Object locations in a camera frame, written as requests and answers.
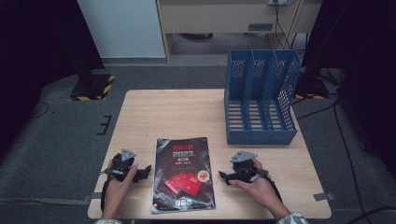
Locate black tape floor mark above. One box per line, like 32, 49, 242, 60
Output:
96, 115, 113, 136

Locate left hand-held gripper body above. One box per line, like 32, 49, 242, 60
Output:
105, 148, 138, 183

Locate blue plastic file rack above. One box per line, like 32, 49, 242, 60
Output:
223, 49, 302, 146

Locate white panel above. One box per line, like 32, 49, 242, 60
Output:
77, 0, 166, 59

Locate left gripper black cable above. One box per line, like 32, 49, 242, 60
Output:
99, 173, 115, 213

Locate striped black stand base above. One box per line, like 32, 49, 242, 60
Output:
69, 73, 117, 102
293, 70, 331, 101

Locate long black floor cable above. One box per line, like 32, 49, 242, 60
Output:
292, 92, 396, 224

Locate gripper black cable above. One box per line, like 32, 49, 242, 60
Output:
99, 173, 115, 213
264, 176, 284, 203

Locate person's right hand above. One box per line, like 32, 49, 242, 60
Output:
229, 158, 292, 220

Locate beige wooden desk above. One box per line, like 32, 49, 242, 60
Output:
155, 0, 323, 64

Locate person's left hand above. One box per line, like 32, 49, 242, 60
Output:
101, 160, 139, 218

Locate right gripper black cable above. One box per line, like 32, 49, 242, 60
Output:
264, 176, 284, 203

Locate black magazine with red print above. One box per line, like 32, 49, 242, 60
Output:
150, 136, 217, 215

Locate thin black floor cable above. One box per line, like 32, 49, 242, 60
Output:
30, 101, 50, 119

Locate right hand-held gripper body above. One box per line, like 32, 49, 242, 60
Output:
229, 149, 269, 185

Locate black hanging cables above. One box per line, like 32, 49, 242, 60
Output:
273, 2, 295, 50

